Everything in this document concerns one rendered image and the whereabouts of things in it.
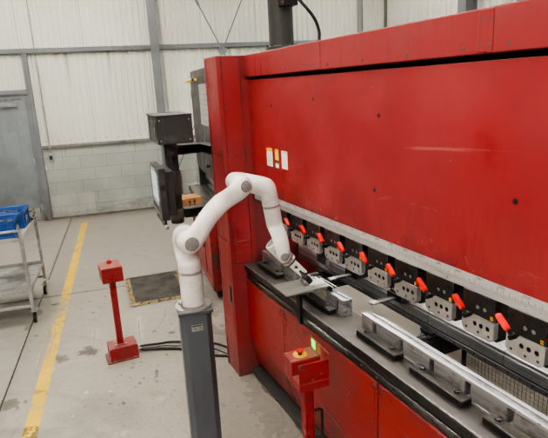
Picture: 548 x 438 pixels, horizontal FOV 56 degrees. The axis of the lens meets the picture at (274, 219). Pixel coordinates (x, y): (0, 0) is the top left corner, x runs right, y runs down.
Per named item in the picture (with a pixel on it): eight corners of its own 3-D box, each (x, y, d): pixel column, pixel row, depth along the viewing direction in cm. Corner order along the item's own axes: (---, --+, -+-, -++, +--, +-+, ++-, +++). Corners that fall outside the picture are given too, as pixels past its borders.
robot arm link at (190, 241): (184, 252, 271) (192, 261, 256) (168, 238, 266) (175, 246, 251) (250, 182, 277) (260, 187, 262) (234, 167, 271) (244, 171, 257)
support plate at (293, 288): (272, 286, 296) (272, 285, 296) (312, 277, 307) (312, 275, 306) (286, 297, 280) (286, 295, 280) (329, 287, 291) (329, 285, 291)
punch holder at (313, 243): (306, 248, 302) (305, 220, 298) (319, 245, 305) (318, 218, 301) (319, 255, 289) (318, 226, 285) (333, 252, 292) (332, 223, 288)
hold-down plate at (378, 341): (356, 335, 259) (356, 329, 258) (364, 332, 261) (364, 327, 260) (394, 361, 232) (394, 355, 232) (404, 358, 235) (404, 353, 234)
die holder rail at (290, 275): (263, 262, 371) (262, 250, 369) (270, 262, 374) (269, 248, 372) (295, 285, 327) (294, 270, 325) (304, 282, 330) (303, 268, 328)
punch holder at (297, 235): (290, 240, 319) (290, 214, 315) (303, 237, 323) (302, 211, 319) (303, 246, 306) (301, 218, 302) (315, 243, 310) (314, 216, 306)
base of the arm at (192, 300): (177, 315, 262) (173, 281, 258) (173, 301, 280) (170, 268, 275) (214, 309, 267) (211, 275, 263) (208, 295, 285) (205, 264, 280)
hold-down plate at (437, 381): (409, 372, 224) (409, 366, 223) (418, 368, 226) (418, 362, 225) (461, 408, 197) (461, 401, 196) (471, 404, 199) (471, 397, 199)
